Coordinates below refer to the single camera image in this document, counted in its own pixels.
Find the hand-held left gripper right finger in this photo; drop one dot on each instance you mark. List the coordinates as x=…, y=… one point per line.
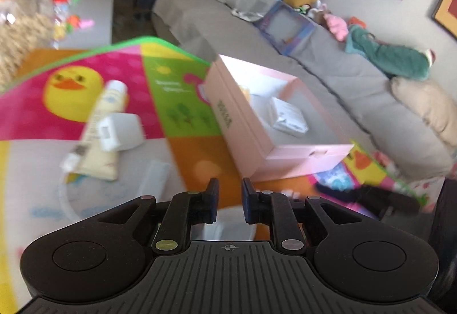
x=248, y=204

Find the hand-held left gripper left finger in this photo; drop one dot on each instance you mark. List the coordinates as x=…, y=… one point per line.
x=213, y=200

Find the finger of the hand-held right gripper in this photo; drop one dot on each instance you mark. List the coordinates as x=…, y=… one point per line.
x=385, y=199

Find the pink cardboard box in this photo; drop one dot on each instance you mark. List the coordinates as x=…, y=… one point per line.
x=232, y=128

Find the small white box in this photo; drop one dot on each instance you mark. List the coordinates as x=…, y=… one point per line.
x=123, y=130

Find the cream tube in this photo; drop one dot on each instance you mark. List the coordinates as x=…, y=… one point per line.
x=107, y=103

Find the white paper packet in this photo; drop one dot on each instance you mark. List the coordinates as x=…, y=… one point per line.
x=289, y=117

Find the beige cushion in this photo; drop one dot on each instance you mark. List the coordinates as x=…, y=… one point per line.
x=428, y=103

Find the teal plush toy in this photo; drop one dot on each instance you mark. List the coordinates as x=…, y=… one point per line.
x=392, y=59

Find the tiny white packet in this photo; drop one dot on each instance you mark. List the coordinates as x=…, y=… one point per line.
x=69, y=161

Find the striped plush toy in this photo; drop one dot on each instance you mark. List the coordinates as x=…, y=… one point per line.
x=430, y=57

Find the grey sofa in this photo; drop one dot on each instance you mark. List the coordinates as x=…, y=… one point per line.
x=221, y=32

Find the pink plush toy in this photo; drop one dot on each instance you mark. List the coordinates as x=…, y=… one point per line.
x=335, y=25

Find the clear plastic wrapper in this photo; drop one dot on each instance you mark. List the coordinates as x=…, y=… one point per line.
x=250, y=12

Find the colourful cartoon play mat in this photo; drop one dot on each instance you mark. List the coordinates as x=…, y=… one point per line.
x=35, y=110

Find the red and gold framed picture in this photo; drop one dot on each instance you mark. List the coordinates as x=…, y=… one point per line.
x=448, y=10

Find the low grey table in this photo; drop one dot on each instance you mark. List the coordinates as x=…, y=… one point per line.
x=92, y=14

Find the clear jar of nuts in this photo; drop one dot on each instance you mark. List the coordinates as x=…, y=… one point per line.
x=25, y=21

